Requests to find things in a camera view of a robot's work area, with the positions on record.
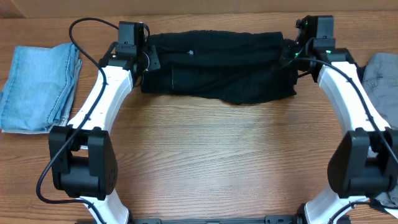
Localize dark green shorts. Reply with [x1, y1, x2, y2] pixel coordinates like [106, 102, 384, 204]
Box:
[141, 30, 298, 105]

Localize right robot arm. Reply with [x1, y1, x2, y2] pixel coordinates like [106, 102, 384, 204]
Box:
[264, 16, 397, 223]

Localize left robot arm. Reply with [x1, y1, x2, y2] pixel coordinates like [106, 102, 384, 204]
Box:
[36, 22, 159, 223]

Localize folded light blue jeans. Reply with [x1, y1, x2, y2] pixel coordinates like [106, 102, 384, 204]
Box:
[1, 43, 82, 134]

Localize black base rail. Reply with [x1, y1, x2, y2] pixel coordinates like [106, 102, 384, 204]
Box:
[132, 215, 304, 224]

